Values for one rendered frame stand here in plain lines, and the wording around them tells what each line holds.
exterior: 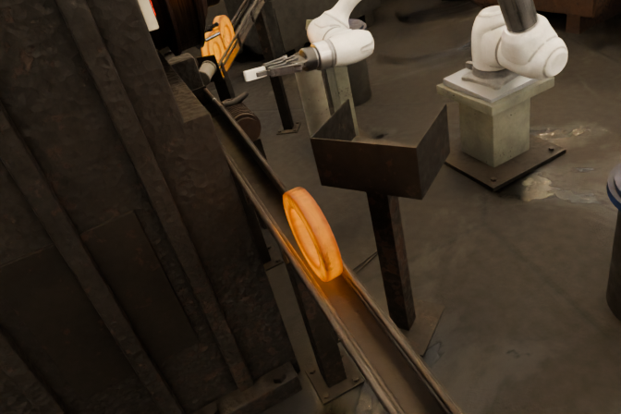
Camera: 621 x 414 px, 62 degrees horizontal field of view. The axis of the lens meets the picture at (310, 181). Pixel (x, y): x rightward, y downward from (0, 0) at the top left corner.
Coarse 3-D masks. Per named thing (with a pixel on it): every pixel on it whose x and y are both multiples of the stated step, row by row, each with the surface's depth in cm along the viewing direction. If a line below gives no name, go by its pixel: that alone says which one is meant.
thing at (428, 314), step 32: (320, 128) 123; (352, 128) 138; (320, 160) 123; (352, 160) 118; (384, 160) 113; (416, 160) 109; (384, 192) 118; (416, 192) 114; (384, 224) 135; (384, 256) 142; (384, 288) 150; (416, 320) 159
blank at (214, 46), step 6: (210, 42) 194; (216, 42) 200; (204, 48) 193; (210, 48) 194; (216, 48) 202; (222, 48) 204; (204, 54) 193; (210, 54) 193; (216, 54) 203; (222, 54) 204; (216, 60) 198
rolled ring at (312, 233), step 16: (288, 192) 93; (304, 192) 91; (288, 208) 97; (304, 208) 88; (304, 224) 90; (320, 224) 87; (304, 240) 101; (320, 240) 87; (304, 256) 103; (320, 256) 89; (336, 256) 88; (320, 272) 95; (336, 272) 91
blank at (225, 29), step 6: (216, 18) 206; (222, 18) 207; (228, 18) 213; (222, 24) 206; (228, 24) 213; (216, 30) 204; (222, 30) 206; (228, 30) 214; (222, 36) 205; (228, 36) 214; (222, 42) 205; (228, 42) 213; (234, 42) 217; (234, 48) 216
